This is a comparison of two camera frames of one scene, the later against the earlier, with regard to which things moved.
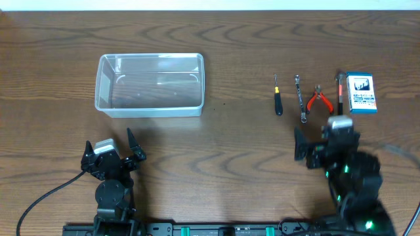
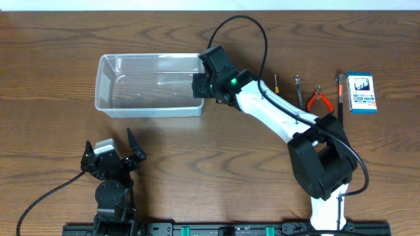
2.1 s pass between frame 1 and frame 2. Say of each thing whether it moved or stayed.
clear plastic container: stayed
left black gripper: stayed
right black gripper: moved
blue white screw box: stayed
